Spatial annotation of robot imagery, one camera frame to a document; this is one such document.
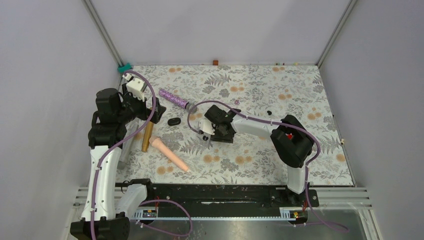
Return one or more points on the teal block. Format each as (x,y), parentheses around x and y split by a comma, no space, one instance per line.
(124,68)

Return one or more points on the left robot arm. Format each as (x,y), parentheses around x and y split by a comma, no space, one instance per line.
(120,115)

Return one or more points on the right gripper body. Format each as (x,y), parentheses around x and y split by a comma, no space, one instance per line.
(218,135)

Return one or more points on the pink microphone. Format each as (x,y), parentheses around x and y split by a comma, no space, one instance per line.
(157,143)

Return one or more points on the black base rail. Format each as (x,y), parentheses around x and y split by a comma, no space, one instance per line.
(225,201)

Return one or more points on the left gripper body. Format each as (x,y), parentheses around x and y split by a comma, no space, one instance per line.
(138,102)

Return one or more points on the floral table mat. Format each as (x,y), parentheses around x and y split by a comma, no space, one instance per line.
(283,90)

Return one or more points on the black earbud charging case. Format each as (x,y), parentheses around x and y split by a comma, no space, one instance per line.
(174,121)

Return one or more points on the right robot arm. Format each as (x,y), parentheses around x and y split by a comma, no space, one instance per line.
(290,139)

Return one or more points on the gold microphone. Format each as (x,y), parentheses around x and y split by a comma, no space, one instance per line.
(147,135)

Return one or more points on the purple glitter microphone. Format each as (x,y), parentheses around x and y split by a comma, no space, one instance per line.
(181,102)

